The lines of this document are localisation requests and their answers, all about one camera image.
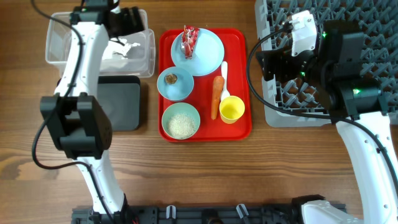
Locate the white rice pile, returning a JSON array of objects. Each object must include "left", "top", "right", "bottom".
[{"left": 167, "top": 113, "right": 196, "bottom": 139}]

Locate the right black cable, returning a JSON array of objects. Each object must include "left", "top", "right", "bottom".
[{"left": 246, "top": 26, "right": 398, "bottom": 194}]

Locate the black plastic tray bin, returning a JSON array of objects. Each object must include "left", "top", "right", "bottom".
[{"left": 47, "top": 75, "right": 141, "bottom": 138}]

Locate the green bowl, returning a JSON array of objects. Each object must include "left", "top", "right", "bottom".
[{"left": 161, "top": 103, "right": 201, "bottom": 140}]

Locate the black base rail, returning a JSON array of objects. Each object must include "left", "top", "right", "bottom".
[{"left": 71, "top": 203, "right": 303, "bottom": 224}]

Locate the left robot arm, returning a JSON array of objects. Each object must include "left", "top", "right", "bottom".
[{"left": 31, "top": 1, "right": 145, "bottom": 223}]

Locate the orange carrot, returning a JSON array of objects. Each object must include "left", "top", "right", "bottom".
[{"left": 211, "top": 76, "right": 224, "bottom": 120}]

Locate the white plastic spoon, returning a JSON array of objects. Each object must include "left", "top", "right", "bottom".
[{"left": 220, "top": 61, "right": 230, "bottom": 101}]

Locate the red snack wrapper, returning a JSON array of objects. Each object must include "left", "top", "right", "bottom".
[{"left": 180, "top": 25, "right": 200, "bottom": 59}]

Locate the large light blue plate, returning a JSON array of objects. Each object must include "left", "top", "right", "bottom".
[{"left": 171, "top": 29, "right": 224, "bottom": 77}]

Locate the clear plastic bin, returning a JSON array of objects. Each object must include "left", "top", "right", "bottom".
[{"left": 45, "top": 7, "right": 155, "bottom": 81}]

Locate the brown walnut shell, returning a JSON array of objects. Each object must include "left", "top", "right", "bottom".
[{"left": 165, "top": 73, "right": 178, "bottom": 85}]

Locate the small light blue bowl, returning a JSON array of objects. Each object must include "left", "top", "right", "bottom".
[{"left": 157, "top": 67, "right": 194, "bottom": 101}]

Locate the grey dishwasher rack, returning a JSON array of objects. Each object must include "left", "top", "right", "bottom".
[{"left": 254, "top": 0, "right": 397, "bottom": 125}]

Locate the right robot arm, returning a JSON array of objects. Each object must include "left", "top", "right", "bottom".
[{"left": 249, "top": 21, "right": 397, "bottom": 223}]

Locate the white tissue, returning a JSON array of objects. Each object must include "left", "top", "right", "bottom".
[{"left": 102, "top": 41, "right": 141, "bottom": 60}]

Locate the yellow plastic cup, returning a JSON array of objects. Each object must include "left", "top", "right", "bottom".
[{"left": 219, "top": 96, "right": 246, "bottom": 124}]

